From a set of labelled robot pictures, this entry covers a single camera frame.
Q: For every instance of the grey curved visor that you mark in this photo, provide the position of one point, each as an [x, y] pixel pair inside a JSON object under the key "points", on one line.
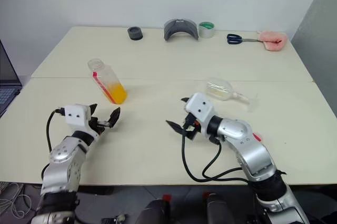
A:
{"points": [[180, 25]]}

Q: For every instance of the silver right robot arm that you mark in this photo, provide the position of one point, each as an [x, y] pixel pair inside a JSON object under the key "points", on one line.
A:
{"points": [[250, 150]]}

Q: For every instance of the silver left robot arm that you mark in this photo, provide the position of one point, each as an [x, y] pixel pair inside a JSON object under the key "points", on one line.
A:
{"points": [[63, 166]]}

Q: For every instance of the pink fluffy cloth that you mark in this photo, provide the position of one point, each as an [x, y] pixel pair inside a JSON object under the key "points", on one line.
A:
{"points": [[273, 40]]}

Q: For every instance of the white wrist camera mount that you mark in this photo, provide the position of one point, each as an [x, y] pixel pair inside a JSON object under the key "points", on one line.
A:
{"points": [[200, 106], [76, 117]]}

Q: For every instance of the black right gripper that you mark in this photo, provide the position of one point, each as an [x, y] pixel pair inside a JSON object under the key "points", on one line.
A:
{"points": [[192, 125]]}

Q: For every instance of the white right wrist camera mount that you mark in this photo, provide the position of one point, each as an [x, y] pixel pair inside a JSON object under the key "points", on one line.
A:
{"points": [[200, 106]]}

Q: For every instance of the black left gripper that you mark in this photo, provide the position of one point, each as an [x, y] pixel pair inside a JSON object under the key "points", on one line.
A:
{"points": [[95, 126]]}

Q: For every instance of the black bracket with white knob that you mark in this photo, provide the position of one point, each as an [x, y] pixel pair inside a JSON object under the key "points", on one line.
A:
{"points": [[116, 218]]}

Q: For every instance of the tape roll with green core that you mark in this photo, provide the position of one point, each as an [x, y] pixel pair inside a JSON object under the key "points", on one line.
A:
{"points": [[206, 31]]}

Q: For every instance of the black round cap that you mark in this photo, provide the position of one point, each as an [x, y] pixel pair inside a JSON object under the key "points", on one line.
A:
{"points": [[135, 34]]}

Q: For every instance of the dark laptop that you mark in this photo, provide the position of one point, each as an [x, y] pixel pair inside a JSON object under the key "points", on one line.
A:
{"points": [[6, 81]]}

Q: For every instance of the clear plastic scoop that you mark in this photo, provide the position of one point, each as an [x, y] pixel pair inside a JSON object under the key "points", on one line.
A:
{"points": [[218, 88]]}

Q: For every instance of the dark rounded shape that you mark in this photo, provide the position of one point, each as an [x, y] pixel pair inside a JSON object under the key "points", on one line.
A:
{"points": [[154, 213], [219, 210]]}

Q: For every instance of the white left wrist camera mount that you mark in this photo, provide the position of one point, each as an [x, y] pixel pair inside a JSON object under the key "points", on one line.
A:
{"points": [[76, 117]]}

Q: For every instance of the bottle with orange liquid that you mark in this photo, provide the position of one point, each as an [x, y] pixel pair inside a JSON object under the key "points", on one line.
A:
{"points": [[113, 89]]}

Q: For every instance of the red tag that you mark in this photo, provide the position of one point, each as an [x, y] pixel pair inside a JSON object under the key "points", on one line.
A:
{"points": [[166, 197], [206, 195]]}

